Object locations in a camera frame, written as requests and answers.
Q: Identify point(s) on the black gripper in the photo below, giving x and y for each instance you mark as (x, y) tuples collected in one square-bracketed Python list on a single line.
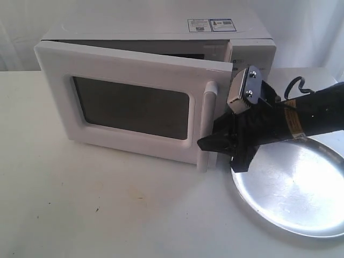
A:
[(240, 135)]

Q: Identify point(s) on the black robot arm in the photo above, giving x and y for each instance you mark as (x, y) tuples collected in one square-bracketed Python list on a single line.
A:
[(316, 113)]

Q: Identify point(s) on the white microwave oven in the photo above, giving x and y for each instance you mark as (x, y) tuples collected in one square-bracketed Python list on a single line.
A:
[(242, 41)]

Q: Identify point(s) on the round silver metal tray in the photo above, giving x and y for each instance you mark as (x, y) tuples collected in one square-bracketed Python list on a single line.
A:
[(297, 185)]

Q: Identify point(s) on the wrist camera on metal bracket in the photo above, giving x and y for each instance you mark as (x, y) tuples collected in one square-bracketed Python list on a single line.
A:
[(245, 90)]

